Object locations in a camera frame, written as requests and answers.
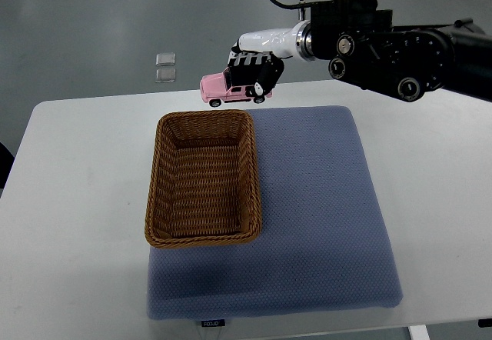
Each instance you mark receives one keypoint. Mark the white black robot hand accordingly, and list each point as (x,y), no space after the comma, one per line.
(256,60)

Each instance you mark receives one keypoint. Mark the pink toy car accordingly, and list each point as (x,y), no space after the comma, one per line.
(217,88)

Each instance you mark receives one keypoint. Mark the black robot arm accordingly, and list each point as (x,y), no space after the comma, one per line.
(364,48)

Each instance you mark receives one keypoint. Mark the brown wicker basket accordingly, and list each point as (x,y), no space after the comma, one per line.
(204,185)

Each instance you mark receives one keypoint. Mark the upper floor socket plate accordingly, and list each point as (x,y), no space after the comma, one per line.
(165,59)

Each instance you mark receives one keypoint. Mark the blue quilted mat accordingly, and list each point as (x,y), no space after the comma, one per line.
(323,244)

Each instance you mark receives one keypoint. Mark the black mat label tag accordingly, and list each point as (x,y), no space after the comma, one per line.
(213,323)

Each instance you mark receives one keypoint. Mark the black object at left edge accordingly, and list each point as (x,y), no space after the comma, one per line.
(6,162)

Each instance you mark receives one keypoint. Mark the white table leg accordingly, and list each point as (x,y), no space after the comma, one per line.
(418,332)

